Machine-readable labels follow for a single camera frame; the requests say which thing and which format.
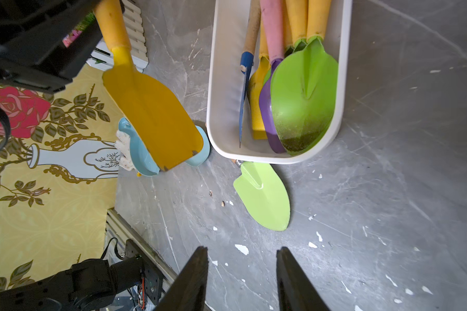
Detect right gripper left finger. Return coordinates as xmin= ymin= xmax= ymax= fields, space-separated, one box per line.
xmin=154 ymin=246 xmax=208 ymax=311

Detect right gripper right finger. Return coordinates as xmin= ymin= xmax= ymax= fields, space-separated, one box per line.
xmin=276 ymin=247 xmax=330 ymax=311

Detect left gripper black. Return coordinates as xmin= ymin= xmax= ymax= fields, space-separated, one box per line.
xmin=0 ymin=1 xmax=102 ymax=93

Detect light green shovel wooden handle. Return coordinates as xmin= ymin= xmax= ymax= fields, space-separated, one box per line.
xmin=233 ymin=160 xmax=291 ymax=231

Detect light blue small shovel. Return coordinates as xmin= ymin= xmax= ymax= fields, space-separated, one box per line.
xmin=184 ymin=125 xmax=211 ymax=168

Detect yellow scoop shovel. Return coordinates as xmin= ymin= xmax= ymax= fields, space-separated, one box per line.
xmin=92 ymin=0 xmax=205 ymax=172

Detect green wide shovel yellow handle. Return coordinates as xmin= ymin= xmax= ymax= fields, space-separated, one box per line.
xmin=271 ymin=0 xmax=339 ymax=156

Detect blue small trowel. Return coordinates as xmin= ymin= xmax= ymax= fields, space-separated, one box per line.
xmin=238 ymin=0 xmax=261 ymax=147

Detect purple shovel pink handle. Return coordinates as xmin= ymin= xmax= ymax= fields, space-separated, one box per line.
xmin=259 ymin=0 xmax=285 ymax=154

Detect green pointed trowel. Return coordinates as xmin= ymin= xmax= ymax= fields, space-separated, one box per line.
xmin=285 ymin=0 xmax=308 ymax=53

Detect white storage box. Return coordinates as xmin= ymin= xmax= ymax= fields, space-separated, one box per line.
xmin=206 ymin=1 xmax=353 ymax=165

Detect flower pot white fence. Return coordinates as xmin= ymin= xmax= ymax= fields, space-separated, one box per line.
xmin=60 ymin=1 xmax=149 ymax=73

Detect white work glove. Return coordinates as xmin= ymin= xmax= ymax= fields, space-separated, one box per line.
xmin=114 ymin=130 xmax=136 ymax=171

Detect light blue dustpan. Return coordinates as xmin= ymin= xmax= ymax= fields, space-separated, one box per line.
xmin=118 ymin=118 xmax=160 ymax=176

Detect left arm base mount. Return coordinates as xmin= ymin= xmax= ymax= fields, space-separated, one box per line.
xmin=0 ymin=239 xmax=164 ymax=310

